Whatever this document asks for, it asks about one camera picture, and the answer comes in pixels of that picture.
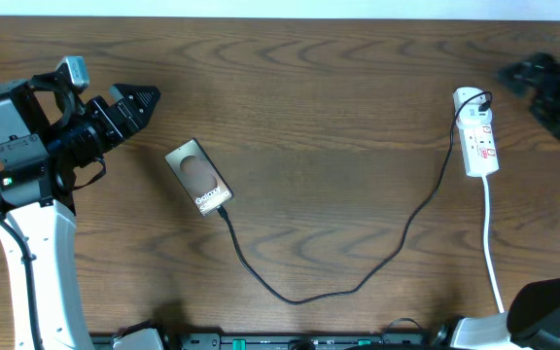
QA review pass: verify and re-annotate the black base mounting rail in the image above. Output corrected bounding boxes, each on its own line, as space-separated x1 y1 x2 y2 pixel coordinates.
91 329 434 350

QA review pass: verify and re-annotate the black USB charging cable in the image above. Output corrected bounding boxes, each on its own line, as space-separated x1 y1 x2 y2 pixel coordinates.
215 89 494 306

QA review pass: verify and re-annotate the Galaxy S25 Ultra smartphone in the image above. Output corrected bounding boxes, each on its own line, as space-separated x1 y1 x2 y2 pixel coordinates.
164 138 234 216

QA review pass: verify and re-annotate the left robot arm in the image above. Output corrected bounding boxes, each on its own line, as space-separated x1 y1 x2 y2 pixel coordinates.
0 74 160 349

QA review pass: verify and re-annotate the white power strip cord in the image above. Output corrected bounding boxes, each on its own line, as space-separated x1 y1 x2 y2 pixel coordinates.
480 175 507 315

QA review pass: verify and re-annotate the white power strip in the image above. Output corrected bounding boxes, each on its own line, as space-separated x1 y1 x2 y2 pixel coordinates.
452 87 499 178

